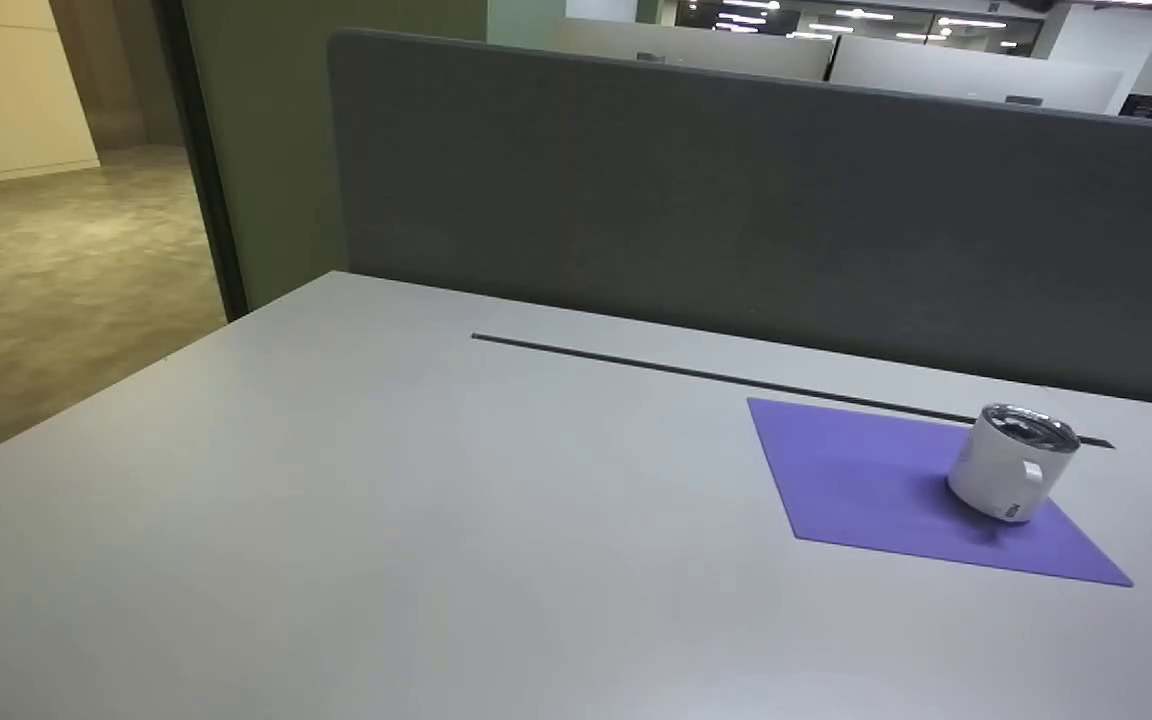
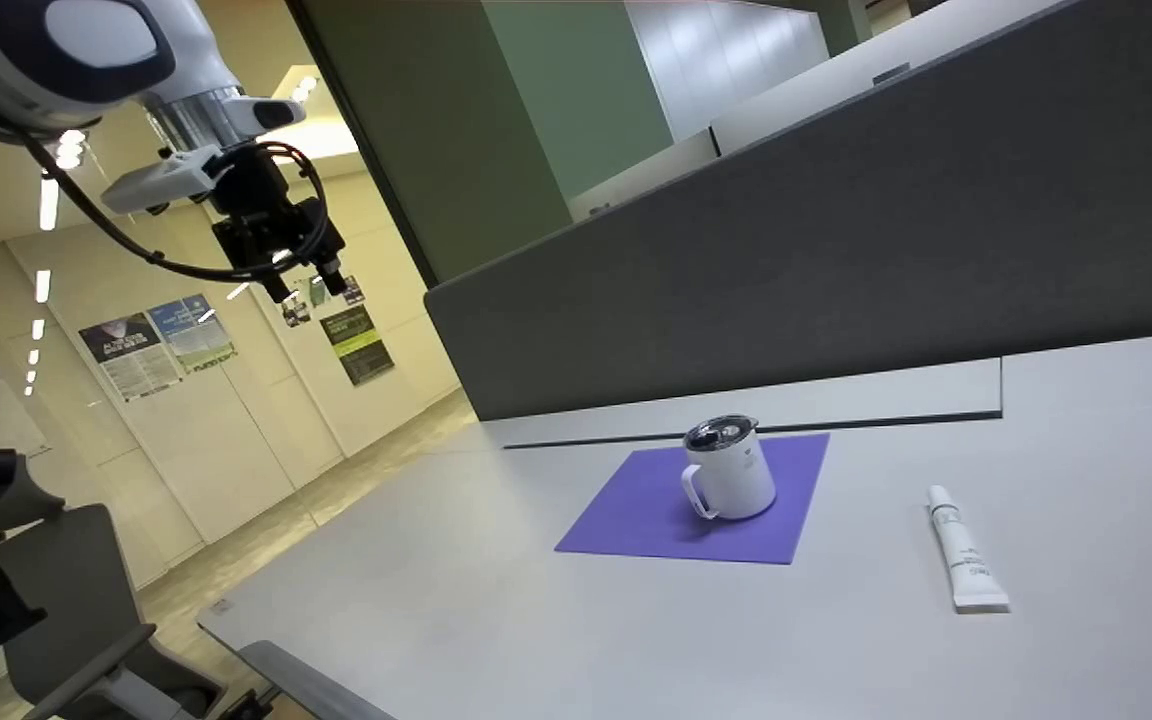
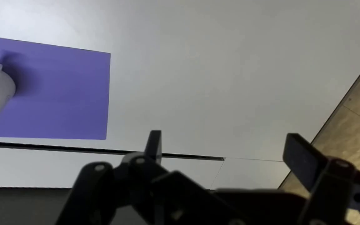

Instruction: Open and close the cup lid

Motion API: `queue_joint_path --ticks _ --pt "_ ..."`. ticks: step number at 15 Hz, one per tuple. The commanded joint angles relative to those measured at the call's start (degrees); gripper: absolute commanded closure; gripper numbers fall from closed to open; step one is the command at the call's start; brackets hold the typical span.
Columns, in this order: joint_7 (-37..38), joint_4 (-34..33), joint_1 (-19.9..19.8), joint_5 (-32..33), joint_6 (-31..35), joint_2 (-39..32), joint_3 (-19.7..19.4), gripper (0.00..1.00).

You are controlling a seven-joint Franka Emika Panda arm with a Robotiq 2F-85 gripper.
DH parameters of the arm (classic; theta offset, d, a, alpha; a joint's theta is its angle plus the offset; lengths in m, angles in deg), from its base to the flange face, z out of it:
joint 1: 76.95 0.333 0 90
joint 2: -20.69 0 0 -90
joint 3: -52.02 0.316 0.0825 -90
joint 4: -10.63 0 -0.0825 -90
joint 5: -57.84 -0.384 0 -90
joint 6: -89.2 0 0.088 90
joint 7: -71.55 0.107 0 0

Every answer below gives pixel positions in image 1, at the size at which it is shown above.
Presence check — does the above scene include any grey fabric desk partition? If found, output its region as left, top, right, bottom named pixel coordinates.
left=324, top=29, right=1152, bottom=415

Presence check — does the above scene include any purple rectangular mat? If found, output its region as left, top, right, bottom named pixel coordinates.
left=745, top=394, right=1135, bottom=593

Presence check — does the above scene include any white monitor back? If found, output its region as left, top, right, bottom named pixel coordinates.
left=830, top=33, right=1135, bottom=119
left=544, top=14, right=839, bottom=88

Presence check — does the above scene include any white mug with handle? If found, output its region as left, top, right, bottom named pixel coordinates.
left=946, top=398, right=1087, bottom=529

